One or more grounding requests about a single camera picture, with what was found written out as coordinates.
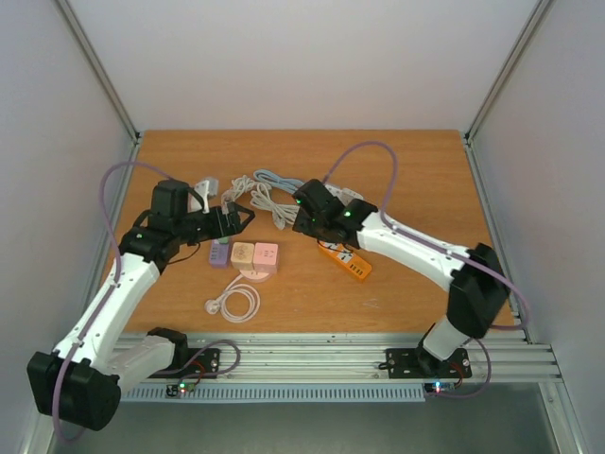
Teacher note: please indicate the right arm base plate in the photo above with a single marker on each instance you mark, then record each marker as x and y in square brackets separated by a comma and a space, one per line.
[408, 363]

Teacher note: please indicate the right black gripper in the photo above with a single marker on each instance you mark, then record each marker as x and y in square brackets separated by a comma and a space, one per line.
[302, 222]

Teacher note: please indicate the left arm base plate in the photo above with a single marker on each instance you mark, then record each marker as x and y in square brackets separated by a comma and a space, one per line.
[205, 364]

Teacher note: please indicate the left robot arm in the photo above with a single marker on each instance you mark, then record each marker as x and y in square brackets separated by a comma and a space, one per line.
[81, 381]

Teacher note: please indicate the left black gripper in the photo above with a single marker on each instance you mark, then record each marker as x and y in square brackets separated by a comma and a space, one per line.
[222, 221]

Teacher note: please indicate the purple power strip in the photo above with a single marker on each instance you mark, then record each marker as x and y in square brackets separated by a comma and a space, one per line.
[219, 255]

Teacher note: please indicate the orange power strip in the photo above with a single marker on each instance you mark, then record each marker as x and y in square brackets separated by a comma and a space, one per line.
[347, 259]

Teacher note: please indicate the white plug adapter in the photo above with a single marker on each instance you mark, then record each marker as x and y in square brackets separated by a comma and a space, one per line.
[345, 195]

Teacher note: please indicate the beige cube socket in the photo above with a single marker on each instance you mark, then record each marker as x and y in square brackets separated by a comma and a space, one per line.
[242, 255]

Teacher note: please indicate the pink cube socket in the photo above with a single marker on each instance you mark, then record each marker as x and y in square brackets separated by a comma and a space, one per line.
[265, 257]

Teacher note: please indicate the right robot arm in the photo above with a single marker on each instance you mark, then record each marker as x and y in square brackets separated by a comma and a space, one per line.
[472, 278]

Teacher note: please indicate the pink round socket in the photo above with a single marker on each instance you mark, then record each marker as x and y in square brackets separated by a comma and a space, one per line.
[255, 276]

